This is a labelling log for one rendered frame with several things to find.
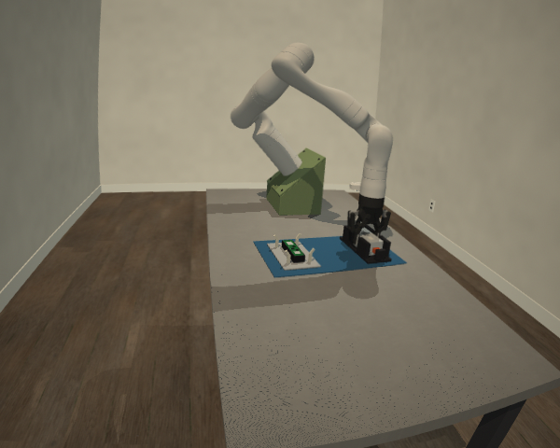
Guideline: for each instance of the blue flat mat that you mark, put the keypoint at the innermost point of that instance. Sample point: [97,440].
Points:
[293,257]

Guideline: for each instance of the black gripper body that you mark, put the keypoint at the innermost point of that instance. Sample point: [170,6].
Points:
[365,205]

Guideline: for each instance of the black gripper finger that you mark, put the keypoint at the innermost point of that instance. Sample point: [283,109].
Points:
[356,229]
[379,227]

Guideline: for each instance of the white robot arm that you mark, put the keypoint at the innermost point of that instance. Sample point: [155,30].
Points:
[288,68]

